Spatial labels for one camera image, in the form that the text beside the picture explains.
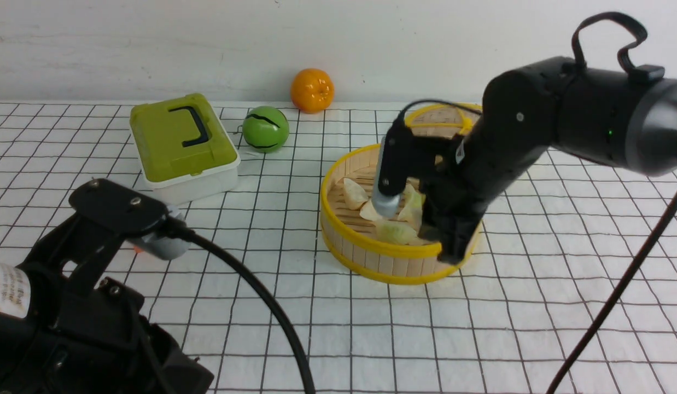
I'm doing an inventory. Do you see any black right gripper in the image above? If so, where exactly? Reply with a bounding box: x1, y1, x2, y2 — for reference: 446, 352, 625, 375
386, 118, 514, 266

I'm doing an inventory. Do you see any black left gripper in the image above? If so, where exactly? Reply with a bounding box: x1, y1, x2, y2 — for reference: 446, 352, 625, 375
19, 178, 168, 307

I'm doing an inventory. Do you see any green-tinted dumpling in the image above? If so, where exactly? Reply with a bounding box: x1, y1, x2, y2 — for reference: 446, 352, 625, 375
398, 183, 424, 230
375, 220, 418, 245

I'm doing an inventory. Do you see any white dumpling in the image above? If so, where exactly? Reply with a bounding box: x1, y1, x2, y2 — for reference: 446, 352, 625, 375
343, 177, 370, 210
359, 199, 384, 222

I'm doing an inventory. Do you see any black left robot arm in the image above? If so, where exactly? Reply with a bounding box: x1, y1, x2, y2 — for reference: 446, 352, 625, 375
0, 178, 214, 393

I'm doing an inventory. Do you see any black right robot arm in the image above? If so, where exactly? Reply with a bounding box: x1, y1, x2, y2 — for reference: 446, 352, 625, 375
372, 57, 677, 264

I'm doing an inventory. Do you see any bamboo steamer lid yellow rim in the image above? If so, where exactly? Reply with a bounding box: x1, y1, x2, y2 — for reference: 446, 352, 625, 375
405, 104, 482, 138

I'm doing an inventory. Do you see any bamboo steamer tray yellow rim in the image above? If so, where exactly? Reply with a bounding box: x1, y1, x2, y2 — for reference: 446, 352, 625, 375
319, 144, 484, 285

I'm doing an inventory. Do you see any green lidded white box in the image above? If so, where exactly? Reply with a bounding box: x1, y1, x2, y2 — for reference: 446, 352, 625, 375
129, 93, 241, 205

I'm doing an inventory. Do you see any orange toy tangerine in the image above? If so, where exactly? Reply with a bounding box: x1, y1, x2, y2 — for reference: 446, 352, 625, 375
290, 69, 335, 114

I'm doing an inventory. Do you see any green toy watermelon ball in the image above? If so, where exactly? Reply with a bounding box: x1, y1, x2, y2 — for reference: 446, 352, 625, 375
242, 106, 289, 153

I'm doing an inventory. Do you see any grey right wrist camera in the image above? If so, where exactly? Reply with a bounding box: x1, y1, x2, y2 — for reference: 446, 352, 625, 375
372, 136, 405, 218

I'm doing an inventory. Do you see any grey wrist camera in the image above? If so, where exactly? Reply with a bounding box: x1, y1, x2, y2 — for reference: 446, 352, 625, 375
372, 136, 405, 218
127, 232, 191, 261

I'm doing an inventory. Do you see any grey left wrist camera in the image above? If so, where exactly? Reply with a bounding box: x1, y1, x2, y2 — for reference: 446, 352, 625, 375
127, 232, 191, 261

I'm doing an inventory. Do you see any black left camera cable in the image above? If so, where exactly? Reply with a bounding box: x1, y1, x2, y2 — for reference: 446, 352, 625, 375
164, 216, 317, 394

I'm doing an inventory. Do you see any black camera cable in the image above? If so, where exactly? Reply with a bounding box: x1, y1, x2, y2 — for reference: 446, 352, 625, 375
164, 216, 317, 394
396, 12, 677, 394

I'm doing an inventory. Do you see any black right camera cable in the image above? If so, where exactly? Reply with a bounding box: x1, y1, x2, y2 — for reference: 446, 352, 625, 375
396, 12, 677, 394

